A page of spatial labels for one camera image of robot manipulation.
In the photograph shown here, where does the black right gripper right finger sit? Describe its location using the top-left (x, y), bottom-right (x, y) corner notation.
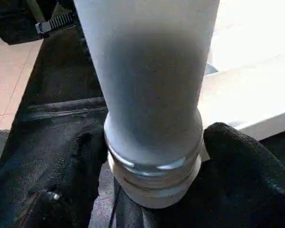
top-left (195, 122), bottom-right (285, 228)

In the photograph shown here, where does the black work mat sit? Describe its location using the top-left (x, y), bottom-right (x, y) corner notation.
top-left (0, 19), bottom-right (285, 228)

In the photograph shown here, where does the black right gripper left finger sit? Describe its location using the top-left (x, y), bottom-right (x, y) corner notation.
top-left (9, 132), bottom-right (110, 228)

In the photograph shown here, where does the white plastic table top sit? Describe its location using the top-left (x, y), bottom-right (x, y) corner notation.
top-left (107, 0), bottom-right (285, 209)

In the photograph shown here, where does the white plastic table leg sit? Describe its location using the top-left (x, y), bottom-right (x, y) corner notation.
top-left (73, 0), bottom-right (220, 190)

